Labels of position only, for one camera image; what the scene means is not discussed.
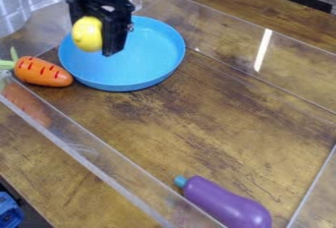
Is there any blue object at corner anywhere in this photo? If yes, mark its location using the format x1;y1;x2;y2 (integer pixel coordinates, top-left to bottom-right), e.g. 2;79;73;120
0;192;24;228

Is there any purple toy eggplant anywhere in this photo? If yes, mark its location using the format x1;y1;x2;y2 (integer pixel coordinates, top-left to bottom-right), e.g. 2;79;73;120
174;176;272;228

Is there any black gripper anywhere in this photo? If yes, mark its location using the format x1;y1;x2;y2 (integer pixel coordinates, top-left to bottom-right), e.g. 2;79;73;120
66;0;133;57

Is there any yellow toy lemon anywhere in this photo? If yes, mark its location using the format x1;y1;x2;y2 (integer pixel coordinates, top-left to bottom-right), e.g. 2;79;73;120
70;16;102;52

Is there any blue round tray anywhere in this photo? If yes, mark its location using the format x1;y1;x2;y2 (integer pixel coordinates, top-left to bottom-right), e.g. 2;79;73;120
57;16;185;91

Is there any clear acrylic enclosure wall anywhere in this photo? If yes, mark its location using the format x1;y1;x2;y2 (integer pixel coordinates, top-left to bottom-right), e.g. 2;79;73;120
0;0;336;228

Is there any orange toy carrot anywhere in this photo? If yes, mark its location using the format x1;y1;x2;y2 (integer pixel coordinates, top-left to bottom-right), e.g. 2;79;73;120
0;47;73;87

